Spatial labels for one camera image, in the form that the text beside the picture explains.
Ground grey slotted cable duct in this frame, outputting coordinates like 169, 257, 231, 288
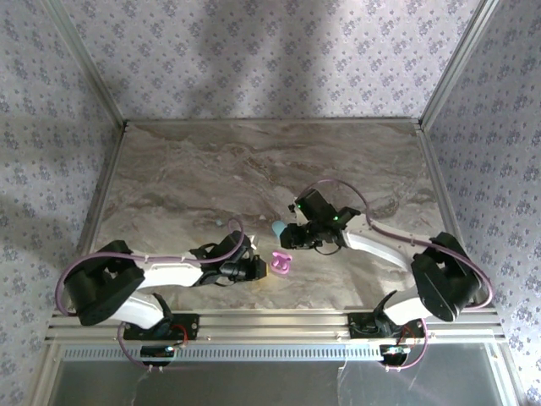
58, 343, 381, 361

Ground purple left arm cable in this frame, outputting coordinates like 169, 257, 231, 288
55, 217, 246, 374

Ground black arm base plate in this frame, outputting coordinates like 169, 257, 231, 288
122, 313, 200, 342
347, 312, 428, 340

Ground aluminium enclosure frame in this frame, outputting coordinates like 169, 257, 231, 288
25, 0, 529, 406

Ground grey metal sheet panel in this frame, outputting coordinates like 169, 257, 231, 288
46, 343, 521, 406

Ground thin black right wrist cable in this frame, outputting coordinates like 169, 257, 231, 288
314, 236, 344, 256

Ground pink earbud charging case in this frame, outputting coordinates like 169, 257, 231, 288
270, 250, 293, 278

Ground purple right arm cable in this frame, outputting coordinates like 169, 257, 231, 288
302, 178, 495, 374

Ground light blue earbud charging case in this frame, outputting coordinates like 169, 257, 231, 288
271, 220, 289, 247

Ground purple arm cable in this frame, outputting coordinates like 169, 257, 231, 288
55, 217, 246, 374
302, 178, 495, 374

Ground small black circuit board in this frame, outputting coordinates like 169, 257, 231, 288
140, 345, 177, 367
379, 343, 412, 365

